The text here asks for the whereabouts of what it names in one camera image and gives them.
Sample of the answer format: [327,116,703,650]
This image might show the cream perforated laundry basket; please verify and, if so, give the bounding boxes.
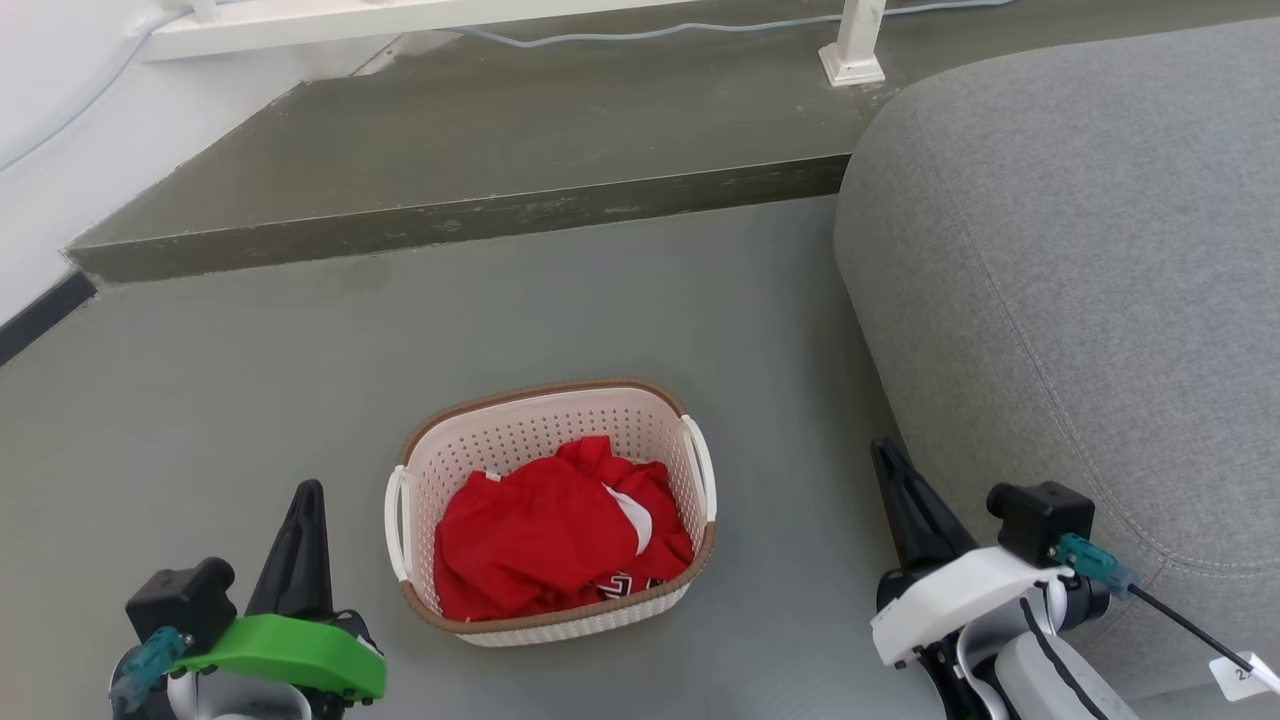
[384,378,718,648]

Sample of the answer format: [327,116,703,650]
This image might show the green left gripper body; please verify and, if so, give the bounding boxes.
[168,608,389,720]

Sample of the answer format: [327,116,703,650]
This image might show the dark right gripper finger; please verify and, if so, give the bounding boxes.
[870,438,979,579]

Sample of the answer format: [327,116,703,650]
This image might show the white paper tag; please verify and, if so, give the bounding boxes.
[1208,651,1280,702]

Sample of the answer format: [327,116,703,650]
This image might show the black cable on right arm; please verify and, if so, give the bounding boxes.
[1018,594,1113,720]

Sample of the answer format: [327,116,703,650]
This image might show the teal plug left camera cable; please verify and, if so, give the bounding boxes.
[108,626,193,717]

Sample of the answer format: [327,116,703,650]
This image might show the black cable with teal plug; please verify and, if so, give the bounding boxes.
[1054,532,1253,673]

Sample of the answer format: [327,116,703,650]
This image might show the red garment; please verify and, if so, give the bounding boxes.
[433,435,695,623]

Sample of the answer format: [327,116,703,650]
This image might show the grey fabric sofa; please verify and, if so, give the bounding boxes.
[833,18,1280,693]

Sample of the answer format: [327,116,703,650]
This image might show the thin white wall cable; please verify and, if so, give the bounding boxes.
[0,8,193,173]

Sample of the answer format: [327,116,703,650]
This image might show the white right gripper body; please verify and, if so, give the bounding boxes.
[870,545,1053,669]

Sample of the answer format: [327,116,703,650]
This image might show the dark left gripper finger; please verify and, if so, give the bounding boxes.
[244,479,337,619]

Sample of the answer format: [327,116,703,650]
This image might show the pale grey floor cable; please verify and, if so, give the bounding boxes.
[448,0,1017,49]

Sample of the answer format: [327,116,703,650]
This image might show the white metal rack frame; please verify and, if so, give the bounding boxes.
[135,0,891,88]

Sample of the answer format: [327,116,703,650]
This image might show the black baseboard strip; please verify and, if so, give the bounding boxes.
[0,269,99,367]

